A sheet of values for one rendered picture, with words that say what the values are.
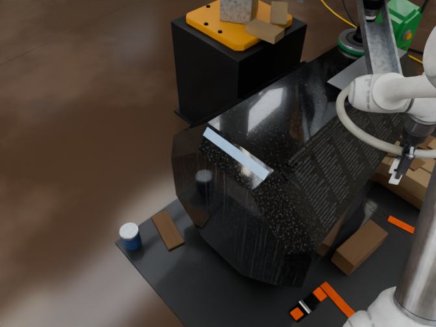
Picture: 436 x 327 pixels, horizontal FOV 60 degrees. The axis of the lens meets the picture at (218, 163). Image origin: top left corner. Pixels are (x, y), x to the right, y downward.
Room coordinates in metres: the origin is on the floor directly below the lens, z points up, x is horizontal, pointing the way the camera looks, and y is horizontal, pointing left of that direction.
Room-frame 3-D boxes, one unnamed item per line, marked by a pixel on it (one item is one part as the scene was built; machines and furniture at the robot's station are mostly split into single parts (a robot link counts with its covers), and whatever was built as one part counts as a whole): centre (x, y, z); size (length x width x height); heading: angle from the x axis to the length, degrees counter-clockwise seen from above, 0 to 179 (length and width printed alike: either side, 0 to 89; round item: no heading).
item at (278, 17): (2.18, -0.37, 0.80); 0.20 x 0.10 x 0.05; 173
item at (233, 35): (2.19, -0.13, 0.76); 0.49 x 0.49 x 0.05; 43
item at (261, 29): (1.97, -0.26, 0.81); 0.20 x 0.10 x 0.05; 51
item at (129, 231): (1.07, 0.48, 0.08); 0.10 x 0.10 x 0.13
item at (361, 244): (1.01, -0.77, 0.07); 0.30 x 0.12 x 0.12; 129
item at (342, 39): (1.73, -0.72, 0.89); 0.21 x 0.21 x 0.01
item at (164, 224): (1.16, 0.29, 0.02); 0.25 x 0.10 x 0.01; 30
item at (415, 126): (0.87, -0.63, 1.12); 0.09 x 0.09 x 0.06
